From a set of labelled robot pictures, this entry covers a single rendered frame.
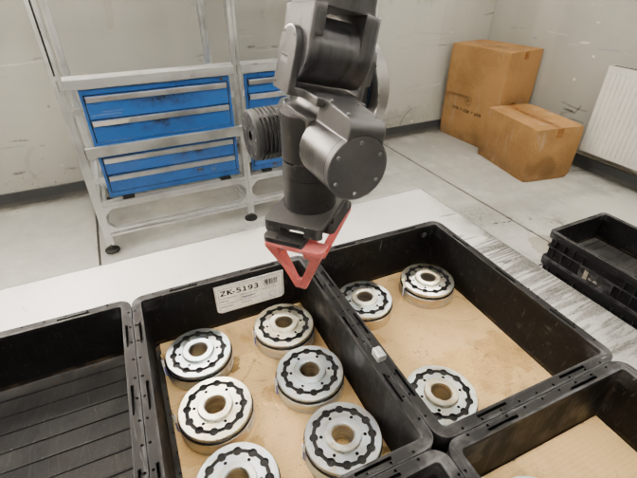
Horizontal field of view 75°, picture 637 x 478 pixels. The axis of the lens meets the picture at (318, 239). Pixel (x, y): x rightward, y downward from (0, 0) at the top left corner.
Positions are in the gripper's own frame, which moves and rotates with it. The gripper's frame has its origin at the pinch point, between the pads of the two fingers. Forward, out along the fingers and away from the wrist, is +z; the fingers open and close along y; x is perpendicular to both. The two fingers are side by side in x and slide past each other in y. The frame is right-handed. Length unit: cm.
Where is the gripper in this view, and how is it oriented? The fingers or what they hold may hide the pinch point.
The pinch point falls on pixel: (310, 266)
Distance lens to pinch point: 51.7
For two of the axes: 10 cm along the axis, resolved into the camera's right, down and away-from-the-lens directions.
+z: 0.0, 8.2, 5.7
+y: 3.6, -5.3, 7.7
